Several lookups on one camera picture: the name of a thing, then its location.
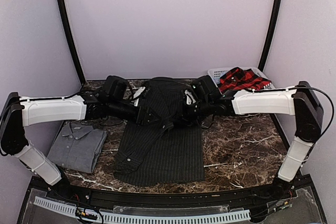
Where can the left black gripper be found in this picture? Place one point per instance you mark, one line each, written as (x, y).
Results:
(143, 121)

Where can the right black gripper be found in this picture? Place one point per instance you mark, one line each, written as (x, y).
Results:
(184, 115)

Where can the black pinstriped long sleeve shirt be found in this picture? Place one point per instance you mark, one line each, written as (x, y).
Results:
(166, 152)

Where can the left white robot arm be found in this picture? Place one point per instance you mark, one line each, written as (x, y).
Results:
(21, 112)

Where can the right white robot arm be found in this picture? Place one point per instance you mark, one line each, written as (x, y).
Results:
(299, 101)

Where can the white plastic laundry basket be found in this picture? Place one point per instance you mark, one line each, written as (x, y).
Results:
(216, 73)

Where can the red black plaid shirt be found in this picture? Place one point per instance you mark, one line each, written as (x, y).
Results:
(239, 79)

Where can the folded grey shirt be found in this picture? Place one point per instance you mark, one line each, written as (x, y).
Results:
(77, 147)

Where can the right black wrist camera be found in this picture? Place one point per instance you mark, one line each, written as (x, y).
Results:
(205, 88)

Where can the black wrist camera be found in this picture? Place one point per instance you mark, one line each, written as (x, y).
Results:
(205, 88)
(115, 87)

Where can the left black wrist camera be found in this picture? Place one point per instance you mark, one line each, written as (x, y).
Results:
(115, 87)

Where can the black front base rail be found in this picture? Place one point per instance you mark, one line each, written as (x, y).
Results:
(302, 190)

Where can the left black frame post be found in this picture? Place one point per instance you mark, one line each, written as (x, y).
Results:
(70, 41)

